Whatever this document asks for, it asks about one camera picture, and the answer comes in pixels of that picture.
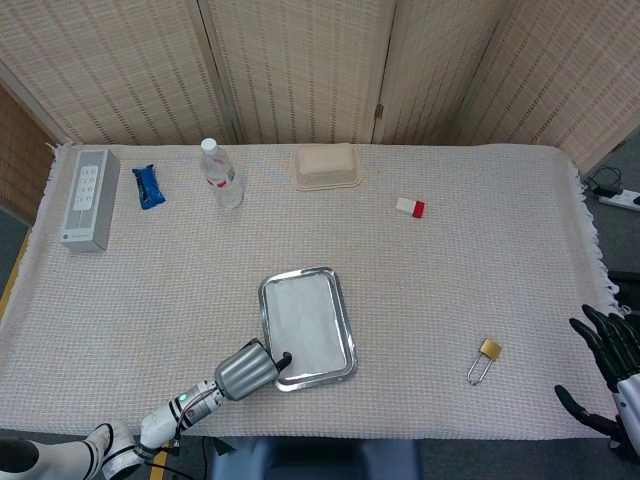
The red white small box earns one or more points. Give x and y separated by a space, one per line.
411 207

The grey power strip box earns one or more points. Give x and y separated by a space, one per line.
89 200

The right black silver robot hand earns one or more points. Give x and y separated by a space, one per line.
631 400

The white woven tablecloth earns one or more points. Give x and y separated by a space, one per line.
400 280

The blue snack packet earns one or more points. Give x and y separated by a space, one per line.
147 187

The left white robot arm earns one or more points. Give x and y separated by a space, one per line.
155 427

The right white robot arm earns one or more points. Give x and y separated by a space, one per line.
631 449

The brown woven screen panel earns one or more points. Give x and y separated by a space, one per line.
20 155

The brass padlock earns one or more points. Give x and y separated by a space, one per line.
491 348

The beige food container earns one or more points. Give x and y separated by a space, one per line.
326 164

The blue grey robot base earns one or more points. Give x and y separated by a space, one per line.
315 460

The white power strip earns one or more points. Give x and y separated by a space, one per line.
622 199

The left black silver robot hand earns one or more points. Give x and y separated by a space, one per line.
245 372

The clear plastic water bottle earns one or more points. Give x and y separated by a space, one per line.
222 177

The silver metal tray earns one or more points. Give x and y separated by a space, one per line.
350 350

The beige woven folding screen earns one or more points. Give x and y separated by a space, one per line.
300 70

